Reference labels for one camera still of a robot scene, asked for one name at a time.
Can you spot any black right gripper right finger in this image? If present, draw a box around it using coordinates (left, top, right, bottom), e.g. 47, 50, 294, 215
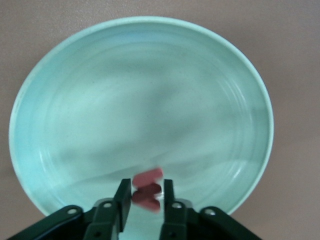
159, 178, 263, 240

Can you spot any light green plate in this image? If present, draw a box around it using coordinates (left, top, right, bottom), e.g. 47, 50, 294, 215
8, 16, 275, 218

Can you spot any brown table cover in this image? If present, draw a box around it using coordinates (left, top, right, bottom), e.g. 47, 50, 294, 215
0, 0, 320, 240

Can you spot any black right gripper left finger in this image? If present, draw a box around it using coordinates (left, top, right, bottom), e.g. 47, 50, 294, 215
7, 178, 132, 240

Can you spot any red foam letter w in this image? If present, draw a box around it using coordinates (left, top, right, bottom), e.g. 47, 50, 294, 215
131, 167, 165, 213

